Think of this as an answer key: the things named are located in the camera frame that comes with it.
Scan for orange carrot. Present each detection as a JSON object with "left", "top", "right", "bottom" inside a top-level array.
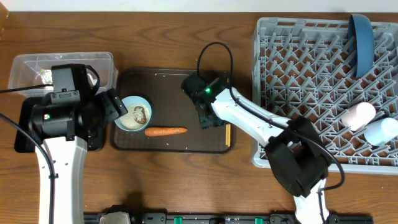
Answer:
[{"left": 144, "top": 127, "right": 188, "bottom": 137}]

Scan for brown food piece in bowl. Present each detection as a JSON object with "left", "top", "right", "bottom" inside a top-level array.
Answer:
[{"left": 133, "top": 106, "right": 147, "bottom": 124}]

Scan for dark blue plate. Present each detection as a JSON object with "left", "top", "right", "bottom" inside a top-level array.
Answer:
[{"left": 348, "top": 14, "right": 374, "bottom": 78}]

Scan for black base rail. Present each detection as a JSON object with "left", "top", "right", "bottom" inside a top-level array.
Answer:
[{"left": 83, "top": 205, "right": 374, "bottom": 224}]

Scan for clear plastic bin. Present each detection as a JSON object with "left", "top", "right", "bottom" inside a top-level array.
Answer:
[{"left": 8, "top": 52, "right": 118, "bottom": 98}]

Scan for grey dishwasher rack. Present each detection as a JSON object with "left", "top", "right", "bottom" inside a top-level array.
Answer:
[{"left": 252, "top": 17, "right": 397, "bottom": 175}]

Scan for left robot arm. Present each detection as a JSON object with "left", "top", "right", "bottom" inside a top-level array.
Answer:
[{"left": 28, "top": 63, "right": 127, "bottom": 223}]

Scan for foil ball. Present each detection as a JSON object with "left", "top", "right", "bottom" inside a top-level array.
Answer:
[{"left": 39, "top": 69, "right": 53, "bottom": 85}]

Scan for white tissue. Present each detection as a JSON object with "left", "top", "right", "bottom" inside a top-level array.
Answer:
[{"left": 87, "top": 72, "right": 98, "bottom": 88}]

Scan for dark brown serving tray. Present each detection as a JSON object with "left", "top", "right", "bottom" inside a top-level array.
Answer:
[{"left": 110, "top": 68, "right": 236, "bottom": 154}]

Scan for pink cup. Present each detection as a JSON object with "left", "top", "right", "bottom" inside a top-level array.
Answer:
[{"left": 341, "top": 102, "right": 376, "bottom": 131}]

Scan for light blue cup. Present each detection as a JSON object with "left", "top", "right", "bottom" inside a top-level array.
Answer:
[{"left": 364, "top": 118, "right": 397, "bottom": 146}]

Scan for light blue rice bowl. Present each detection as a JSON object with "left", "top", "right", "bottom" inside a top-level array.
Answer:
[{"left": 115, "top": 96, "right": 152, "bottom": 132}]

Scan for black plastic tray bin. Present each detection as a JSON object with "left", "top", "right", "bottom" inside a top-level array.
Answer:
[{"left": 14, "top": 96, "right": 105, "bottom": 154}]

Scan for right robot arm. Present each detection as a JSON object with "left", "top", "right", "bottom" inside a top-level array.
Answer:
[{"left": 181, "top": 73, "right": 332, "bottom": 223}]

